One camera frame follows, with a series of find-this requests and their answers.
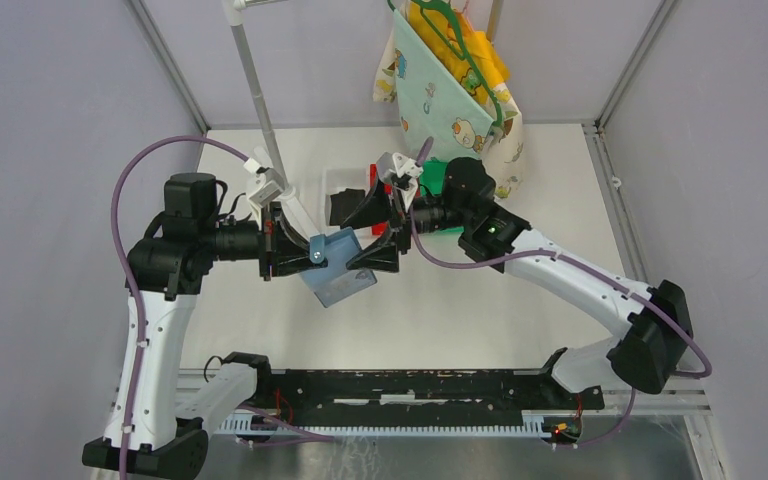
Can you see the white clothes rack stand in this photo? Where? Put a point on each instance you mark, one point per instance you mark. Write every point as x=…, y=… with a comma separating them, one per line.
x=270, y=154

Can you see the green plastic bin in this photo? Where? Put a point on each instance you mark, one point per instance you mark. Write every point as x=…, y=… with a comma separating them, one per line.
x=434, y=175

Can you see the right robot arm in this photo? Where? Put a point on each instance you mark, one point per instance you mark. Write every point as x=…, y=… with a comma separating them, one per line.
x=464, y=228

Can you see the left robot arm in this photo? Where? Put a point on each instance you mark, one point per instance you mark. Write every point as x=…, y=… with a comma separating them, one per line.
x=148, y=432

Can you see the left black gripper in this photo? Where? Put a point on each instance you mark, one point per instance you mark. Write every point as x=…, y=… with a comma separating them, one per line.
x=284, y=260

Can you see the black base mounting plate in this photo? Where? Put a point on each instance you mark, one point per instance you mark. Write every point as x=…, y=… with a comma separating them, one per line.
x=416, y=398

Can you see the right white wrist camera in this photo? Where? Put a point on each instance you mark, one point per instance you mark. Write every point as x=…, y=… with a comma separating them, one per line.
x=402, y=174

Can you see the mint cartoon print cloth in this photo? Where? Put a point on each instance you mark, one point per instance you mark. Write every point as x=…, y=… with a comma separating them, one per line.
x=431, y=104

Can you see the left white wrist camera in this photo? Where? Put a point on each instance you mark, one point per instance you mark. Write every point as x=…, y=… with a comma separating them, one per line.
x=265, y=185

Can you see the green clothes hanger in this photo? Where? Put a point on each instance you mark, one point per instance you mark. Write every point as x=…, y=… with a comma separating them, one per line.
x=495, y=110

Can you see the black cards in white bin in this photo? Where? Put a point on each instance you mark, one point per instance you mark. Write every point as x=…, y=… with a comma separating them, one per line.
x=344, y=205

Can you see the blue card holder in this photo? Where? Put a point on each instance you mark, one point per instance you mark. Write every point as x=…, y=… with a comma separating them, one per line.
x=331, y=280

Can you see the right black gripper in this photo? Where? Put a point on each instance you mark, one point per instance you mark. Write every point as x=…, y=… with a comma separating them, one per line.
x=381, y=255

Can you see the yellow garment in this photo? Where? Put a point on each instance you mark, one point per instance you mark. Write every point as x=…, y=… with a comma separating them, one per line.
x=470, y=58

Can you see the white plastic bin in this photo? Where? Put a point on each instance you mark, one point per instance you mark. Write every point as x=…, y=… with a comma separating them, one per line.
x=336, y=180

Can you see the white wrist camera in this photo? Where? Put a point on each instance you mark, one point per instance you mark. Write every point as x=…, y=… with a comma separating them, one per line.
x=265, y=185
x=402, y=174

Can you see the red plastic bin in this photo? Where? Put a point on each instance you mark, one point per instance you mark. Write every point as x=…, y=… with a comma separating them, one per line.
x=377, y=229

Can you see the white slotted cable duct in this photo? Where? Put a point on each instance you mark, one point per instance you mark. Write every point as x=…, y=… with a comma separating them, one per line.
x=245, y=424

